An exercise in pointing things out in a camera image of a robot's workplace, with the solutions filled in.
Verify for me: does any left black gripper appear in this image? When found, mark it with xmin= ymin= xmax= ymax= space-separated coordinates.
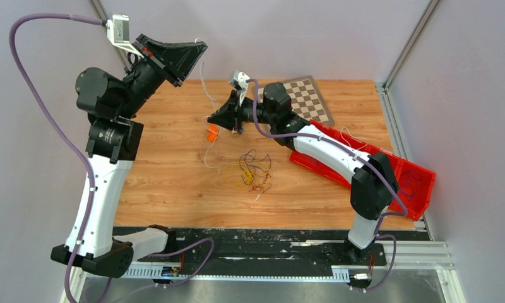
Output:
xmin=116 ymin=33 xmax=205 ymax=119

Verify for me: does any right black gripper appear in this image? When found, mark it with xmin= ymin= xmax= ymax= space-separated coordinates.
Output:
xmin=208 ymin=91 xmax=276 ymax=133

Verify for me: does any white thin wire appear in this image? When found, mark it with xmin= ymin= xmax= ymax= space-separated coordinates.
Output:
xmin=338 ymin=125 xmax=369 ymax=153
xmin=194 ymin=38 xmax=222 ymax=170

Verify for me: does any dark purple thin wire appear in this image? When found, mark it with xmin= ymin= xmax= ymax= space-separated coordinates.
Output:
xmin=396 ymin=170 xmax=425 ymax=204

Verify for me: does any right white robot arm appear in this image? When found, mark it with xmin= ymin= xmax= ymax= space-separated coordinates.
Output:
xmin=207 ymin=83 xmax=399 ymax=264

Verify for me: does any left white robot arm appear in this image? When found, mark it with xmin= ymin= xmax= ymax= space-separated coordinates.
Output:
xmin=50 ymin=35 xmax=208 ymax=278

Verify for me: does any orange curved plastic piece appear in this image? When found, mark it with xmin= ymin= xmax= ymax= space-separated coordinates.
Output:
xmin=206 ymin=124 xmax=220 ymax=143

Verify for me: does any wooden chessboard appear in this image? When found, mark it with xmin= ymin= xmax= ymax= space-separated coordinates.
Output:
xmin=280 ymin=76 xmax=335 ymax=126

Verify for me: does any red compartment tray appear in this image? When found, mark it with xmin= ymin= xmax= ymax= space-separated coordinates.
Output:
xmin=290 ymin=120 xmax=436 ymax=221

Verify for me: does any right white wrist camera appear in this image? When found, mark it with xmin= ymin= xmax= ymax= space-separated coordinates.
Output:
xmin=229 ymin=69 xmax=250 ymax=106

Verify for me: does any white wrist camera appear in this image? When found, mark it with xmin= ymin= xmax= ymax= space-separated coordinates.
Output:
xmin=105 ymin=14 xmax=145 ymax=58
xmin=229 ymin=69 xmax=250 ymax=106

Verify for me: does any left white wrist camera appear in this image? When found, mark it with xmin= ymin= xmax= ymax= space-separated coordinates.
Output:
xmin=105 ymin=14 xmax=145 ymax=58

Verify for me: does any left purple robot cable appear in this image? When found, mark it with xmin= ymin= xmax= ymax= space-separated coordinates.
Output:
xmin=9 ymin=13 xmax=216 ymax=303

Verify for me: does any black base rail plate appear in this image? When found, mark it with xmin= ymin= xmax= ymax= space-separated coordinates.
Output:
xmin=141 ymin=228 xmax=428 ymax=279

